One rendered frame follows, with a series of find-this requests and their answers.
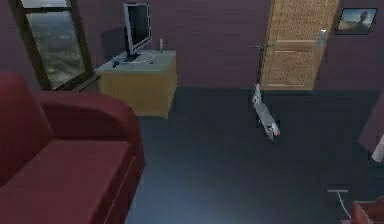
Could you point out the wooden tv cabinet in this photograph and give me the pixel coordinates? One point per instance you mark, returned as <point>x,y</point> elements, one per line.
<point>143,86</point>

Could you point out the small white bottle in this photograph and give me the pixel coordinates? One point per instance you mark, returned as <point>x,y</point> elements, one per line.
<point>161,45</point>

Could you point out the black flat television set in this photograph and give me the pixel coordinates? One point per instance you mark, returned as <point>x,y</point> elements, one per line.
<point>137,28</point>

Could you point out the light wooden room door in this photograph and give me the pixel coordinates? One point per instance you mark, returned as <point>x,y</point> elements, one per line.
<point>295,43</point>

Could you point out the dark red sofa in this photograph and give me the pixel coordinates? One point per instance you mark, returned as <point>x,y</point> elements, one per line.
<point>63,166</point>

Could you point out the dark framed window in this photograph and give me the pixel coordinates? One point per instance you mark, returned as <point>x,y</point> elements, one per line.
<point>55,43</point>

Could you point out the dark red armchair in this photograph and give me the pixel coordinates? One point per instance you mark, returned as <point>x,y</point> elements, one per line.
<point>368,211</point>

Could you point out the framed wall picture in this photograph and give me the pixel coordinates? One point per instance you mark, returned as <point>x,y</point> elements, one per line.
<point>356,20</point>

